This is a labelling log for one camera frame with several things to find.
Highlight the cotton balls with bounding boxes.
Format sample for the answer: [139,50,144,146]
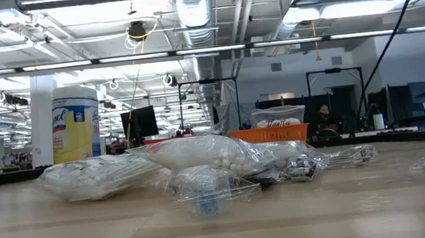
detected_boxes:
[128,125,283,191]

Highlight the hair ties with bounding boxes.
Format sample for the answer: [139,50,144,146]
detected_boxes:
[249,102,308,131]
[32,146,168,210]
[253,134,319,171]

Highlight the blue toothbrush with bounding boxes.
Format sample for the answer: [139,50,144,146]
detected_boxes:
[168,158,266,224]

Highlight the orange plastic mesh basket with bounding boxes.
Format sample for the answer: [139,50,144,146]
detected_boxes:
[230,121,313,152]

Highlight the black partition panel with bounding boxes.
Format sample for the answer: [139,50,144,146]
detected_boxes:
[253,88,360,139]

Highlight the black background monitor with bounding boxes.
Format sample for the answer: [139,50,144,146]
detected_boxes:
[119,104,160,147]

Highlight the long ceiling light strip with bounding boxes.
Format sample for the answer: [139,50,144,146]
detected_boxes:
[0,15,425,84]

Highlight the person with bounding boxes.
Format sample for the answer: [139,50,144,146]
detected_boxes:
[306,101,343,144]

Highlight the yellow white wipes canister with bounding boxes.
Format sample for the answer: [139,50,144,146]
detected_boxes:
[45,83,106,166]

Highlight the clear bag with black parts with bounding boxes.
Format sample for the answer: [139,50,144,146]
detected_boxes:
[319,142,381,173]

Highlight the white cup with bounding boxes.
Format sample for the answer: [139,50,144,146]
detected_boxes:
[372,113,386,132]

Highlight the dark background workstation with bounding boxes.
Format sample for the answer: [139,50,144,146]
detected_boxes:
[366,80,425,132]

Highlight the black background gantry frame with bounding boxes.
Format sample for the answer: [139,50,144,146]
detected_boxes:
[176,74,244,138]
[305,64,369,123]

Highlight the black ceiling cable reel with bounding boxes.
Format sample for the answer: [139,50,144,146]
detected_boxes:
[126,19,149,44]

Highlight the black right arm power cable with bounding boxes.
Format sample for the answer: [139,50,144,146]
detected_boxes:
[335,0,425,136]

